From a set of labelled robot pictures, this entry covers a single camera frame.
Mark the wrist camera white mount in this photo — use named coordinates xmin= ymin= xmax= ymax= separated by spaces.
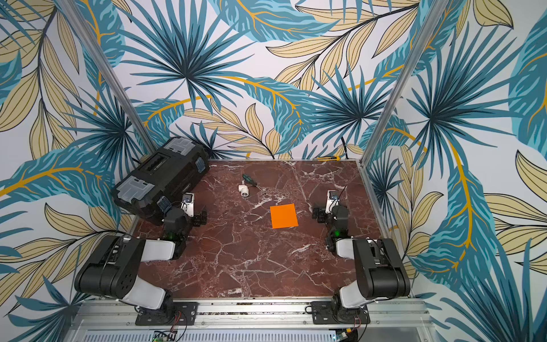
xmin=181 ymin=192 xmax=195 ymax=217
xmin=326 ymin=190 xmax=340 ymax=214

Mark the black plastic toolbox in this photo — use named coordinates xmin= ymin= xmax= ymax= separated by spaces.
xmin=111 ymin=137 xmax=209 ymax=226

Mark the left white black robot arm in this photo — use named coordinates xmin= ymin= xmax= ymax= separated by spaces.
xmin=74 ymin=207 xmax=207 ymax=327

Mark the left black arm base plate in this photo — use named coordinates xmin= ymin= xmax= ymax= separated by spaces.
xmin=135 ymin=302 xmax=199 ymax=326

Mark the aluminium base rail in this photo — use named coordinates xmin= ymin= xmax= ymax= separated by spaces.
xmin=65 ymin=297 xmax=440 ymax=341

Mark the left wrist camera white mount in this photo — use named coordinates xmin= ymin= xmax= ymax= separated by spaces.
xmin=181 ymin=192 xmax=195 ymax=217

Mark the yellow utility knife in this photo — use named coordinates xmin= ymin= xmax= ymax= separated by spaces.
xmin=316 ymin=156 xmax=340 ymax=162

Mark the right aluminium frame post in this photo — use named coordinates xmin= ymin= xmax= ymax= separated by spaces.
xmin=360 ymin=0 xmax=448 ymax=169

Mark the aluminium frame post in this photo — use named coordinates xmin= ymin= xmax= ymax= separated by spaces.
xmin=360 ymin=0 xmax=448 ymax=169
xmin=57 ymin=0 xmax=157 ymax=153

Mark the left aluminium frame post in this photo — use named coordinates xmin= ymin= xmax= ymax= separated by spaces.
xmin=57 ymin=0 xmax=157 ymax=153

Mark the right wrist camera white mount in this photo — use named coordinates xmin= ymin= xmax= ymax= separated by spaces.
xmin=326 ymin=190 xmax=340 ymax=214

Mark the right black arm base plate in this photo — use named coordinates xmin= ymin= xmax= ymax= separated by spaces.
xmin=309 ymin=301 xmax=370 ymax=326

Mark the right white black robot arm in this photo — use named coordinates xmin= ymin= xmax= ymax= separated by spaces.
xmin=311 ymin=205 xmax=411 ymax=326

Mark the green circuit board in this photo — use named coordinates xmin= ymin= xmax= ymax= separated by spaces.
xmin=151 ymin=331 xmax=177 ymax=342

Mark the green handled screwdriver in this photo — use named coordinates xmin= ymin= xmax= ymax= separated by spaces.
xmin=242 ymin=174 xmax=258 ymax=187

